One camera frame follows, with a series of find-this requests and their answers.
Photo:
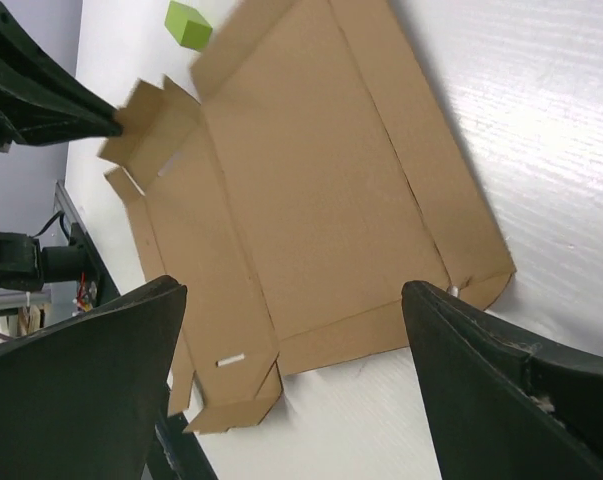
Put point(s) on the brown cardboard box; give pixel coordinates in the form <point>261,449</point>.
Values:
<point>310,175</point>

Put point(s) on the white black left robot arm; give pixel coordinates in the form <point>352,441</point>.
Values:
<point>26,265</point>

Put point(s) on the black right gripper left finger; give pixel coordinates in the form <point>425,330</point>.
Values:
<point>80,399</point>

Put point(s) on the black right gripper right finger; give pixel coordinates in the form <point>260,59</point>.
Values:
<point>502,402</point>

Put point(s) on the green wooden block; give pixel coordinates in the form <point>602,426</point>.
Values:
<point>187,26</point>

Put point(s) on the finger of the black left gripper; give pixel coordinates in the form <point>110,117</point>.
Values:
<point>20,52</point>
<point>32,115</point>

